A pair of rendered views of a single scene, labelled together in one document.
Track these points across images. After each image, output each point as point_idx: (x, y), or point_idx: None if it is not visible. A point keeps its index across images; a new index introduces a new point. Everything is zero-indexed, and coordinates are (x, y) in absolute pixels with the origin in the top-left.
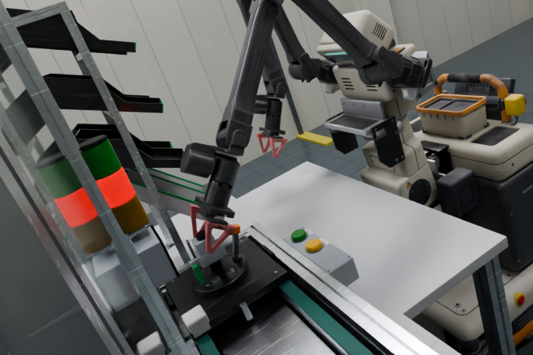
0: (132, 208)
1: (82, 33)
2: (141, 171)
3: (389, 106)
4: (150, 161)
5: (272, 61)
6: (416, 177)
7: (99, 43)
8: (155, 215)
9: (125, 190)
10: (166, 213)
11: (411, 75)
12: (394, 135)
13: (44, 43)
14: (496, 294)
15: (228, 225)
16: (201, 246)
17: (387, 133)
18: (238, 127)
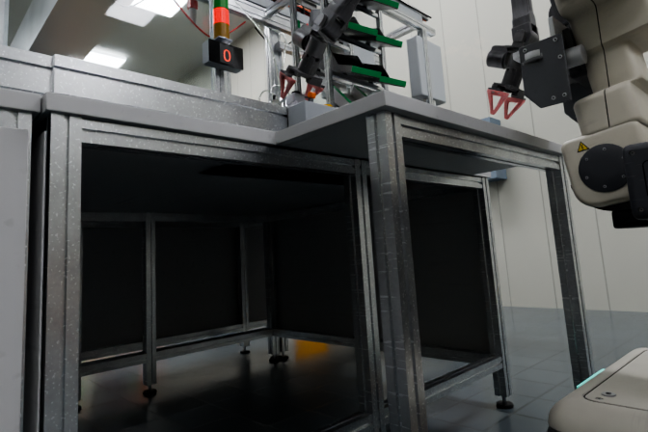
0: (216, 26)
1: None
2: (325, 68)
3: (580, 27)
4: (337, 65)
5: (521, 7)
6: (602, 140)
7: None
8: None
9: (217, 16)
10: (330, 103)
11: None
12: (555, 60)
13: None
14: (377, 177)
15: (289, 77)
16: (287, 97)
17: (544, 57)
18: (325, 13)
